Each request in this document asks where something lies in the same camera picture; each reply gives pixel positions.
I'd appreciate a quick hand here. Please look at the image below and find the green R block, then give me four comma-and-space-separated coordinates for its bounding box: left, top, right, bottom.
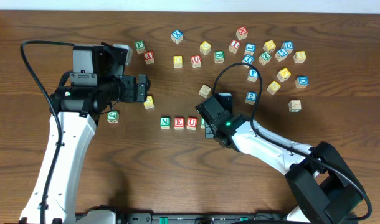
201, 118, 206, 129

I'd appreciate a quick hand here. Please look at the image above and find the red u block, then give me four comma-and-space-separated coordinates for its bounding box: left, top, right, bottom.
191, 55, 202, 68
186, 117, 197, 130

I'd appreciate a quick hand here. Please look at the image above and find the red E block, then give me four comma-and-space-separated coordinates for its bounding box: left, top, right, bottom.
174, 118, 184, 130

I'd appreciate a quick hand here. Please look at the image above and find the green N block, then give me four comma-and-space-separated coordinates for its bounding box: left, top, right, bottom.
160, 117, 171, 129

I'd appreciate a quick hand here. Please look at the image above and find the blue P block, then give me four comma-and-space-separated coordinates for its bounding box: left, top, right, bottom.
247, 68, 259, 82

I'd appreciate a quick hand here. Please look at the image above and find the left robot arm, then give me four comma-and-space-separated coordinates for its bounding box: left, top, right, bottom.
19, 71, 151, 223

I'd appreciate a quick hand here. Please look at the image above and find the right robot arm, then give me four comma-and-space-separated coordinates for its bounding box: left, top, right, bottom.
202, 110, 372, 223

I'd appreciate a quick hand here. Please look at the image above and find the yellow block lower left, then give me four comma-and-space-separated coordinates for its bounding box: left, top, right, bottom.
143, 96, 154, 109

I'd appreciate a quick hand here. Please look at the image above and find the yellow block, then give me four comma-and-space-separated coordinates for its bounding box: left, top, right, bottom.
173, 55, 183, 68
267, 81, 281, 95
143, 96, 154, 109
200, 40, 212, 55
293, 51, 306, 64
263, 40, 276, 54

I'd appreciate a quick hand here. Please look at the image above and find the green J block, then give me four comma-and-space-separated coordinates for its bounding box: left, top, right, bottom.
107, 111, 119, 123

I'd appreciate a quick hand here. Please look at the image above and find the white K block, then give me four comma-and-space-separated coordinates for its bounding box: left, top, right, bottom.
199, 85, 212, 98

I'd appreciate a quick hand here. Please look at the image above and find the green F block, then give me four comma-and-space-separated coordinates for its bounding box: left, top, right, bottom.
135, 40, 146, 54

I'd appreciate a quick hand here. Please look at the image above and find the yellow block centre left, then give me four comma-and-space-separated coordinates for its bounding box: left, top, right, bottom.
173, 55, 183, 68

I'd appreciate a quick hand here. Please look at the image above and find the blue 2 block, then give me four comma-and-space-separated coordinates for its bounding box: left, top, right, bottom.
245, 91, 258, 105

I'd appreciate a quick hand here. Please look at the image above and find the blue X block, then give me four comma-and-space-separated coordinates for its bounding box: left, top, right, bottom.
171, 30, 183, 44

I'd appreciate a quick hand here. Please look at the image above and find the green B block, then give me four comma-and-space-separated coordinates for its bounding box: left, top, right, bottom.
214, 50, 225, 63

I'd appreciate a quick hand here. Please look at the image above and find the yellow block lower right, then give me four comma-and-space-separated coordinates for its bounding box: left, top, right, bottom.
267, 81, 281, 95

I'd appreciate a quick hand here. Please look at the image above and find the blue T block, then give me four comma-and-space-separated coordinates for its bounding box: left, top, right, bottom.
242, 54, 255, 68

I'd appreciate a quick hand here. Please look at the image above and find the yellow block upper centre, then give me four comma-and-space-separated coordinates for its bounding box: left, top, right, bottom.
200, 40, 212, 55

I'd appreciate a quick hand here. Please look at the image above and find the white F block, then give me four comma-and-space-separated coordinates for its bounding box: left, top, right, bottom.
288, 100, 302, 113

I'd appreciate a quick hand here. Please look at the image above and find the red I block upper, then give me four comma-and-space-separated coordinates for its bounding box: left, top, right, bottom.
229, 40, 240, 54

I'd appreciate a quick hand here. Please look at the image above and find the green Z block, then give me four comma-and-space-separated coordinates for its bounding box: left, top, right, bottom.
259, 52, 272, 65

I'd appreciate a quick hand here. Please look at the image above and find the blue L block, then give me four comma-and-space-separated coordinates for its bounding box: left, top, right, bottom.
244, 43, 256, 56

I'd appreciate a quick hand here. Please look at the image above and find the yellow block mid right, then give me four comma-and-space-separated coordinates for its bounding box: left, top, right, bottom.
277, 68, 291, 82

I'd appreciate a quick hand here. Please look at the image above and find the blue D block lower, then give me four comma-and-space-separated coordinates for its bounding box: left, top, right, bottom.
295, 76, 309, 89

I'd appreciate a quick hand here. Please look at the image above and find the blue d block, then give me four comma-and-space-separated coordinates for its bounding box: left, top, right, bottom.
295, 76, 309, 89
281, 41, 294, 54

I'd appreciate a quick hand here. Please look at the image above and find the yellow block upper right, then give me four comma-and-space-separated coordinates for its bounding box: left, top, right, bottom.
263, 40, 276, 54

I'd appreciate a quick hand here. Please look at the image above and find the red H block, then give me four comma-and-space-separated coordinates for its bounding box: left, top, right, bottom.
236, 26, 249, 40

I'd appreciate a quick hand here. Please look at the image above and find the blue S block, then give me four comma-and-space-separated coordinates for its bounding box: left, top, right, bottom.
275, 48, 288, 62

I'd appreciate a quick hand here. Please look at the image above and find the blue D block upper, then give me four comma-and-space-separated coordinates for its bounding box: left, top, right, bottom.
281, 41, 294, 54

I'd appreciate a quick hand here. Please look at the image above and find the yellow block far right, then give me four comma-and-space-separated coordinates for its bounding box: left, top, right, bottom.
293, 51, 306, 64

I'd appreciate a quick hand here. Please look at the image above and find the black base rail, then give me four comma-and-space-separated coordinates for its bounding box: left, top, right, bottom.
76, 212, 290, 224

